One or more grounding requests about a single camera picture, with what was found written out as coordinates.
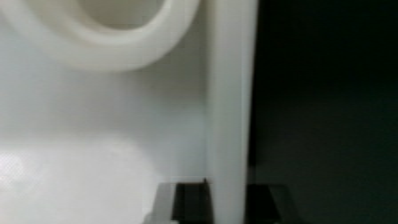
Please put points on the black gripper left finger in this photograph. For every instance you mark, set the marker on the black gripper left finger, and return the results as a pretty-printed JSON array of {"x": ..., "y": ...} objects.
[{"x": 182, "y": 206}]

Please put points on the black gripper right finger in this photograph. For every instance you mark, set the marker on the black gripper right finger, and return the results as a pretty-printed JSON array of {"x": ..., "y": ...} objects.
[{"x": 271, "y": 208}]

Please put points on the white square tabletop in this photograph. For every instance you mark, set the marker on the white square tabletop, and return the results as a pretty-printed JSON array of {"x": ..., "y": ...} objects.
[{"x": 125, "y": 103}]

